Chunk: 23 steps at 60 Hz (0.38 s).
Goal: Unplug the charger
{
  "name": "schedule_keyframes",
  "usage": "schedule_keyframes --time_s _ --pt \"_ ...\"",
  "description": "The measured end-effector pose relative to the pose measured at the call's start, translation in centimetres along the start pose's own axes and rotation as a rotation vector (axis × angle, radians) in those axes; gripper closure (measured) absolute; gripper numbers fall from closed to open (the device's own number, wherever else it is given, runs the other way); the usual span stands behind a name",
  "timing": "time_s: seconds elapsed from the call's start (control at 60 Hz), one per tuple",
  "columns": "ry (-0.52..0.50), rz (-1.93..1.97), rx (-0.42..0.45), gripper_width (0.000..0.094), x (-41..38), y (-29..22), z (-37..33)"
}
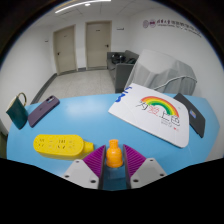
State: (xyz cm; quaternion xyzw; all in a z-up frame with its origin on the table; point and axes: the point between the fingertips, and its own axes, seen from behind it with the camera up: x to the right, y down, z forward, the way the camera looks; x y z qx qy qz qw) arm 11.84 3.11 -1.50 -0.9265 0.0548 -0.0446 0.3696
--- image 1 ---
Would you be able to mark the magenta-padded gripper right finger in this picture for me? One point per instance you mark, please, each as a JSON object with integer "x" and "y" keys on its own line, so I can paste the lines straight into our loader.
{"x": 148, "y": 171}

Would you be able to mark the grey cloth-covered equipment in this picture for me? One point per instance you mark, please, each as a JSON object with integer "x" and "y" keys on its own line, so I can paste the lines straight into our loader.
{"x": 160, "y": 68}

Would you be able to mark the long curved ceiling light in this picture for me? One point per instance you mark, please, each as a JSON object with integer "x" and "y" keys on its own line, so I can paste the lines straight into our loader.
{"x": 76, "y": 5}

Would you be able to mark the grey sofa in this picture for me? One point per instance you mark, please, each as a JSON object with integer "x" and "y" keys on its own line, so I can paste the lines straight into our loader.
{"x": 121, "y": 76}

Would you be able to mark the small round ceiling light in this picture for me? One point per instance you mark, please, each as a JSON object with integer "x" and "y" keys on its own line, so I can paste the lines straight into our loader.
{"x": 87, "y": 4}

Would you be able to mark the purple smartphone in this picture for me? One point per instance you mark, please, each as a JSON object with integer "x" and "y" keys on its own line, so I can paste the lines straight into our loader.
{"x": 43, "y": 111}

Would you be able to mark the yellow power strip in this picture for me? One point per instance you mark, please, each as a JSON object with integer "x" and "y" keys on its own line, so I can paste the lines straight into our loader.
{"x": 58, "y": 146}

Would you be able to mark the white rainbow-print mouse pad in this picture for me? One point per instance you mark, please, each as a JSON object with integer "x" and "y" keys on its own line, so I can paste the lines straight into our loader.
{"x": 150, "y": 116}

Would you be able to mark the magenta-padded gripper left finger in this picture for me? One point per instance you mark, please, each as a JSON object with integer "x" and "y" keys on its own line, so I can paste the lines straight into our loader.
{"x": 80, "y": 173}

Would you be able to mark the dark grey tablet case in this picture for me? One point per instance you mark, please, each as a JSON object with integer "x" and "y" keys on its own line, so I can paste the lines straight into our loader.
{"x": 193, "y": 116}

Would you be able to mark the orange charger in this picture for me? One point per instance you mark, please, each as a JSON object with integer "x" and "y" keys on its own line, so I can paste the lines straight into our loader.
{"x": 114, "y": 156}

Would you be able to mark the beige door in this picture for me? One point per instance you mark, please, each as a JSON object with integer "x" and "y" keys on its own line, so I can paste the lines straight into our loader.
{"x": 98, "y": 45}
{"x": 65, "y": 50}

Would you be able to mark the purple wall sign lettering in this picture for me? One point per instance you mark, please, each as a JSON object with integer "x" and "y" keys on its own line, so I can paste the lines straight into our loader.
{"x": 170, "y": 25}

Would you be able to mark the black bag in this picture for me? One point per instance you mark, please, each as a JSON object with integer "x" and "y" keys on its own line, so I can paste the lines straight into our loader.
{"x": 117, "y": 59}

